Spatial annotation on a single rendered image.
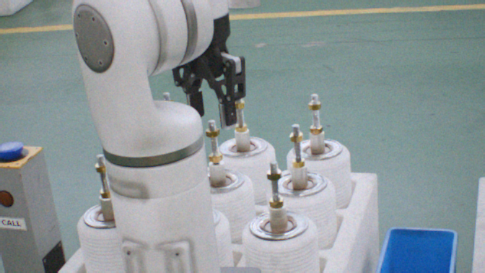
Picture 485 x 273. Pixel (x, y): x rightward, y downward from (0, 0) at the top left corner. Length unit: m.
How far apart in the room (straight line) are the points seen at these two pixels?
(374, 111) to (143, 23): 1.46
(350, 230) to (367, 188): 0.13
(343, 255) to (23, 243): 0.47
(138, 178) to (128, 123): 0.05
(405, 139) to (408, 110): 0.18
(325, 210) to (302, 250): 0.12
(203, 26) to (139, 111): 0.09
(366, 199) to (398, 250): 0.11
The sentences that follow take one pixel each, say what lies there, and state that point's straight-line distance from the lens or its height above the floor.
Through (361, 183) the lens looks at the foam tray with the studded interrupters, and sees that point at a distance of 1.30.
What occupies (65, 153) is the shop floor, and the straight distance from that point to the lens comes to 2.04.
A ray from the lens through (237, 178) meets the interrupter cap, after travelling 1.18.
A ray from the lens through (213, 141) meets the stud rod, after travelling 1.15.
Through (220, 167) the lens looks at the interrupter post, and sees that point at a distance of 1.16.
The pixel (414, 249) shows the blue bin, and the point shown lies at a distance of 1.31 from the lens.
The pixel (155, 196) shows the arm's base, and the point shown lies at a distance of 0.72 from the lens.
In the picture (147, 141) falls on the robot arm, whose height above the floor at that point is 0.50.
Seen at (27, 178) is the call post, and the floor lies 0.29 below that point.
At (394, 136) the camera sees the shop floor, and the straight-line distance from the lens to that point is 1.93.
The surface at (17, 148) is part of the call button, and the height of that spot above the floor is 0.33.
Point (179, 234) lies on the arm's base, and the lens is 0.74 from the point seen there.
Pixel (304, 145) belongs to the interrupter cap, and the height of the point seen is 0.25.
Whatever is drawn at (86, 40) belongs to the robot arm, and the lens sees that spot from 0.69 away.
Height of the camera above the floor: 0.75
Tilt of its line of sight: 22 degrees down
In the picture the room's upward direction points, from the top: 6 degrees counter-clockwise
